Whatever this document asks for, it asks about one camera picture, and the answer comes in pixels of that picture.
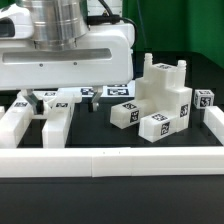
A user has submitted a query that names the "white tag plate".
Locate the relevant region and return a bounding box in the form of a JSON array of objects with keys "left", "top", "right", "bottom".
[{"left": 40, "top": 81, "right": 135, "bottom": 98}]

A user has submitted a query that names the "black cable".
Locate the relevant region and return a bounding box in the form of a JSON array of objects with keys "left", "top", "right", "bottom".
[{"left": 87, "top": 0, "right": 138, "bottom": 51}]

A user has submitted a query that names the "white chair seat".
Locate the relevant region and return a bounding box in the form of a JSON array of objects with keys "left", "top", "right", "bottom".
[{"left": 135, "top": 53, "right": 192, "bottom": 132}]

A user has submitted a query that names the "white chair back frame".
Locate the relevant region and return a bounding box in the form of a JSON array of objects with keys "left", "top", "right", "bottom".
[{"left": 0, "top": 91, "right": 82, "bottom": 149}]

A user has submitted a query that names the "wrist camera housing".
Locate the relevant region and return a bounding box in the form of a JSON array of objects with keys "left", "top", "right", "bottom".
[{"left": 0, "top": 4, "right": 34, "bottom": 40}]

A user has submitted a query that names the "white tagged cube far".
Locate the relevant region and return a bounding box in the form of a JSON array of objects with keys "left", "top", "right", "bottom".
[{"left": 194, "top": 89, "right": 214, "bottom": 109}]

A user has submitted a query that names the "white U-shaped fence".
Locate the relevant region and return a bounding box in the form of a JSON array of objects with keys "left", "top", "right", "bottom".
[{"left": 0, "top": 107, "right": 224, "bottom": 178}]

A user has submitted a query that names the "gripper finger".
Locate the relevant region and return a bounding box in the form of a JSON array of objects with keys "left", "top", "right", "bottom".
[
  {"left": 21, "top": 89, "right": 44, "bottom": 115},
  {"left": 89, "top": 86, "right": 103, "bottom": 112}
]

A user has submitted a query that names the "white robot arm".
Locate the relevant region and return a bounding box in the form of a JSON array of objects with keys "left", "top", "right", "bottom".
[{"left": 0, "top": 0, "right": 136, "bottom": 114}]

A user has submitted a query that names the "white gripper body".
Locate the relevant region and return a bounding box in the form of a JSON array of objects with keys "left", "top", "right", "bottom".
[{"left": 0, "top": 23, "right": 135, "bottom": 90}]

